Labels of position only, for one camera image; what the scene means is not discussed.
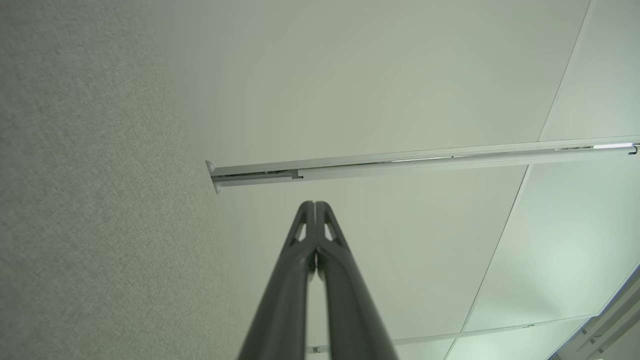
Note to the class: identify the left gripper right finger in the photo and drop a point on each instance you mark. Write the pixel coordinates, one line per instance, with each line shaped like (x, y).
(350, 310)

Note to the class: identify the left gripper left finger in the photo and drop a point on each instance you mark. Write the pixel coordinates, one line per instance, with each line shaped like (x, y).
(285, 300)

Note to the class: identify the grey ceiling track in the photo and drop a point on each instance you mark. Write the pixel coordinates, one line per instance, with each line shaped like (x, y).
(607, 320)

